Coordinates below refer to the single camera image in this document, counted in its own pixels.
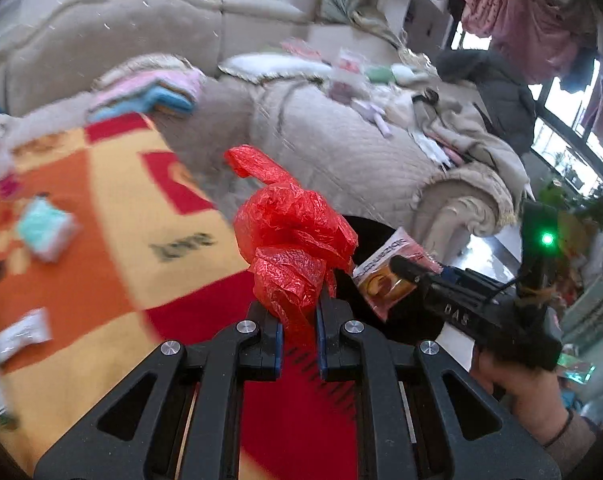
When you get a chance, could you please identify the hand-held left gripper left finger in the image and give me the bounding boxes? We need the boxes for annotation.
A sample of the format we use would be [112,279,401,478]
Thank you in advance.
[34,300,285,480]

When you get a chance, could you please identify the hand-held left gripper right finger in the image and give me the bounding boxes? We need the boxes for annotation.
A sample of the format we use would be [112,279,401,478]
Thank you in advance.
[315,292,562,480]

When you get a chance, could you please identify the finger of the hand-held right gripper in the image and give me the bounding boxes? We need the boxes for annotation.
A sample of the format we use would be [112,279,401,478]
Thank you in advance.
[390,255,445,287]

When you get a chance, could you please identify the pink pastry snack packet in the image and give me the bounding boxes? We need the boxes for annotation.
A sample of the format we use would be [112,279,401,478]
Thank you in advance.
[352,227,442,322]

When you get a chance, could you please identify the black trash bin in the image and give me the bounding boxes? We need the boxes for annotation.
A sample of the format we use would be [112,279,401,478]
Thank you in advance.
[326,215,449,348]

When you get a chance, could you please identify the red plastic bag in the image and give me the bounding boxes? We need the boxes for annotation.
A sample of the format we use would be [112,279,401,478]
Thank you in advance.
[224,145,358,348]

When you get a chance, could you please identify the white packet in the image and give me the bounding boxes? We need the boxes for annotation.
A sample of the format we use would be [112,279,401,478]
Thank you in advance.
[0,307,52,363]

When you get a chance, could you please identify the teal tissue packet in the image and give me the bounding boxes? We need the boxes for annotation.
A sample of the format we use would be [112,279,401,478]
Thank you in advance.
[16,196,78,263]

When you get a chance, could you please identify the person's right forearm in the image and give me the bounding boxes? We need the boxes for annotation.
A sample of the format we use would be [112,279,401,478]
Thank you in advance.
[544,410,599,476]

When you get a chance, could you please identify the person's right hand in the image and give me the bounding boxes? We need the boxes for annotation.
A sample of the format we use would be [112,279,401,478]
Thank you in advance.
[469,345,575,448]

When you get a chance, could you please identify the beige coat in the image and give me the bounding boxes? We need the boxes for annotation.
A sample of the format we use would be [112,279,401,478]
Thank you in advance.
[414,92,535,201]

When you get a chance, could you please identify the beige tufted corner sofa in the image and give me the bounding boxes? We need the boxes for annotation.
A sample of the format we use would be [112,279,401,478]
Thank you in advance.
[0,0,532,241]

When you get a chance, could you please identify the pale purple brush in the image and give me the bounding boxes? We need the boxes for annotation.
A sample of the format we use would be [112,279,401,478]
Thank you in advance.
[354,100,395,138]

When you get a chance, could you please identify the black padded jacket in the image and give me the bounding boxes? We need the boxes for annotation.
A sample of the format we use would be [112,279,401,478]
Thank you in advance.
[434,49,537,156]

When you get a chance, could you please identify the clear bag with red contents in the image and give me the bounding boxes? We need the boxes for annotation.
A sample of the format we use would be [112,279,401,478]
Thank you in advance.
[326,50,369,103]

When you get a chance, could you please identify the red orange checked blanket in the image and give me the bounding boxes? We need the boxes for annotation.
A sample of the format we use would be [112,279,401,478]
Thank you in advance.
[0,112,362,480]

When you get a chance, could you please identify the pink patterned cloth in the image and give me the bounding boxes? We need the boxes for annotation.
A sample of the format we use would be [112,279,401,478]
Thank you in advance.
[282,37,327,63]

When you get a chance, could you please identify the white frilled pillow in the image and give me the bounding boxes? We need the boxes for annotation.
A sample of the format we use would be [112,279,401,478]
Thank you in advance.
[218,52,332,83]

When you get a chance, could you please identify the hanging pink clothes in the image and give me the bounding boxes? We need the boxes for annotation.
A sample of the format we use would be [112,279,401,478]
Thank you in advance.
[454,0,589,83]

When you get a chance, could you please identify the folded pink blue blankets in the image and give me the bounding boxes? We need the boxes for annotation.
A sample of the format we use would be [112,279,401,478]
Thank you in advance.
[86,55,207,123]

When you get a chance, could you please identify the white pink-label pill bottle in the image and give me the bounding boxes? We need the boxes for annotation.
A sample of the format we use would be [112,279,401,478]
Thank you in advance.
[0,142,25,201]

